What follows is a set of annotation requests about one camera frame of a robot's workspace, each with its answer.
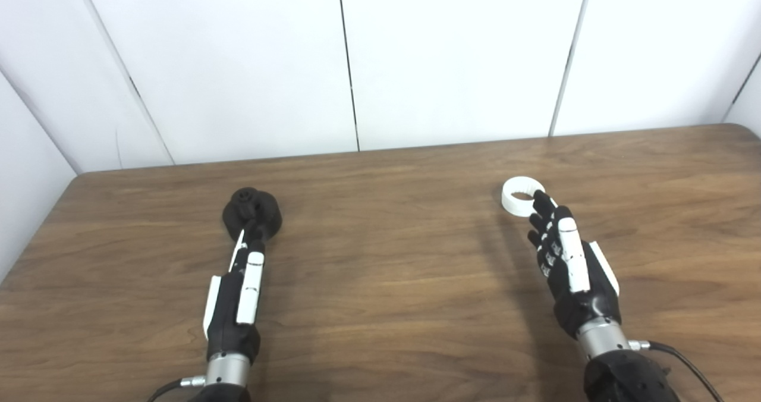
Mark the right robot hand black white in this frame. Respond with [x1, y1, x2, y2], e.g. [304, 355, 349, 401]
[527, 190, 622, 338]

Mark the round black part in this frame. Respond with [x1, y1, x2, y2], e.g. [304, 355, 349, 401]
[222, 187, 284, 243]

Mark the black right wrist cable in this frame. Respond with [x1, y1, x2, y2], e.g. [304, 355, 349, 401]
[628, 340, 725, 402]

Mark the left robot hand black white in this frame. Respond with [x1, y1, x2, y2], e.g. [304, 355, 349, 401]
[203, 219, 266, 365]

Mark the white ring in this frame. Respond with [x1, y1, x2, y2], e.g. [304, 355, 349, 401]
[501, 177, 546, 218]

